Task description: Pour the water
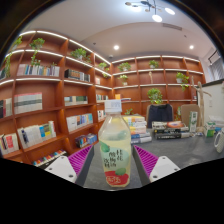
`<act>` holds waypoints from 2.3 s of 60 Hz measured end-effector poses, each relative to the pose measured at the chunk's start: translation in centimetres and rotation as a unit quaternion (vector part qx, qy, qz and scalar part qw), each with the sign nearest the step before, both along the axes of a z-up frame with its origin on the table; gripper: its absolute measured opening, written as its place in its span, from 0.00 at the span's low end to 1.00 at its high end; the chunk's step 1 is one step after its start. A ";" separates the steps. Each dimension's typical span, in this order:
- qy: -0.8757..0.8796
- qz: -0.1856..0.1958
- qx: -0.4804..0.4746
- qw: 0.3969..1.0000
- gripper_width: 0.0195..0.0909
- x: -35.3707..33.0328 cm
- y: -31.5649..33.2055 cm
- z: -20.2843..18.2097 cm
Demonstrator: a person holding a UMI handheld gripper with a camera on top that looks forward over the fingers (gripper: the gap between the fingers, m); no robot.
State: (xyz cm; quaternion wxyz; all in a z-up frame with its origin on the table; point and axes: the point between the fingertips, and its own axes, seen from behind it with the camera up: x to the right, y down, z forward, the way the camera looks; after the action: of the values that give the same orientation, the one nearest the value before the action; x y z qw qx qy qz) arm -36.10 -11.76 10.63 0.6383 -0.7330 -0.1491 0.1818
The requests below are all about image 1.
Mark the recessed round ceiling light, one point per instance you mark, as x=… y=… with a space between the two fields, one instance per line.
x=191 y=47
x=116 y=47

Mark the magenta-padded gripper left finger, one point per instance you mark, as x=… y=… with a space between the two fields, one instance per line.
x=61 y=166

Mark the grey curtain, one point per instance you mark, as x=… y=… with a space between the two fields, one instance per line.
x=218 y=70

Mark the dark office chair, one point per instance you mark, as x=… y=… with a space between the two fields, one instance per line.
x=160 y=113

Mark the branched ceiling lamp round bulbs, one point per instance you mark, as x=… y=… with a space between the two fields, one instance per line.
x=157 y=18

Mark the tan upholstered chair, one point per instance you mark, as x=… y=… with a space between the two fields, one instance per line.
x=186 y=113

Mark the yellow drink bottle white cap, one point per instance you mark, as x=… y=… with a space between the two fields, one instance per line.
x=115 y=146

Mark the green white box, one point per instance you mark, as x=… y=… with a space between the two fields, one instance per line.
x=210 y=130

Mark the wooden shelf unit with books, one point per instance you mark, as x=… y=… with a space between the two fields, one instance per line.
x=40 y=93

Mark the ceiling air vent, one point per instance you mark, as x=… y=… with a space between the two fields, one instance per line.
x=172 y=26

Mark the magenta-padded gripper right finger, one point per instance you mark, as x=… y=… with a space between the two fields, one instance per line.
x=163 y=166

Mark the white mug grey triangle pattern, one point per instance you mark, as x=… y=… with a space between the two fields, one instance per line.
x=220 y=141

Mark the dark book stack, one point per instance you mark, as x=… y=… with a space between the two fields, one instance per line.
x=170 y=130

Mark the colourful book stack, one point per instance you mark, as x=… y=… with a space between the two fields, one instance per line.
x=140 y=128

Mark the black track light rail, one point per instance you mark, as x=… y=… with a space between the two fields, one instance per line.
x=213 y=56

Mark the tall green white carton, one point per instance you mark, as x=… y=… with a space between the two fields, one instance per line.
x=193 y=121

